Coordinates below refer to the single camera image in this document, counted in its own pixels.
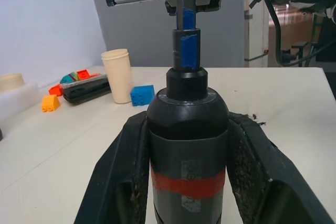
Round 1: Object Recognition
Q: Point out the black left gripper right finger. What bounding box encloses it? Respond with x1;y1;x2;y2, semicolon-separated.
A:
222;112;336;224

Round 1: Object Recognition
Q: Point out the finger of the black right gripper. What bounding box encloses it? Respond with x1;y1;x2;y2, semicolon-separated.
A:
164;0;184;16
194;0;222;14

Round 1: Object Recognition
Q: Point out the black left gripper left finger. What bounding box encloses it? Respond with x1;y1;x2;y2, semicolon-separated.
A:
74;112;152;224

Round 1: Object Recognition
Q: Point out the grey red electric screwdriver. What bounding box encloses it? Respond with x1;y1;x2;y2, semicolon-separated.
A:
145;27;229;224

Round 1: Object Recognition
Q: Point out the blue toy brick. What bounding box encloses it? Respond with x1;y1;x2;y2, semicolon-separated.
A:
130;84;155;108

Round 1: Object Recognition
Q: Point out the black rectangular case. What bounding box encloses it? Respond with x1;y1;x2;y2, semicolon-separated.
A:
62;78;112;106

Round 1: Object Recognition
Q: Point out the tall cream tumbler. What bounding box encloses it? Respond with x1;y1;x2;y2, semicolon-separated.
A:
100;48;133;105

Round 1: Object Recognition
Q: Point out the yellow-orange toy brick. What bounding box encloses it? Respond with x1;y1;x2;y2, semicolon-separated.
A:
41;94;62;113

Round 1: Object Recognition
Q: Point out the orange toy brick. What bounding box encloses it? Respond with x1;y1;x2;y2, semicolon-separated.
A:
48;83;64;97
76;69;90;80

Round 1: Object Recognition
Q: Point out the teal multicolour toy piece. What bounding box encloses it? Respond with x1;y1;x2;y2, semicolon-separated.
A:
59;71;80;84

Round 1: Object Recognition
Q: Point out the translucent white plastic box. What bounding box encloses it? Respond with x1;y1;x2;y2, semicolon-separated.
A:
0;82;39;128

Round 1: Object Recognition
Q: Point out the white door frame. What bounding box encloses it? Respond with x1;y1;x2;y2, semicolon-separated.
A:
244;0;270;68

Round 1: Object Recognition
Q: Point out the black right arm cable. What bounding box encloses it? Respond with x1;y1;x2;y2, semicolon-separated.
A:
248;0;336;68

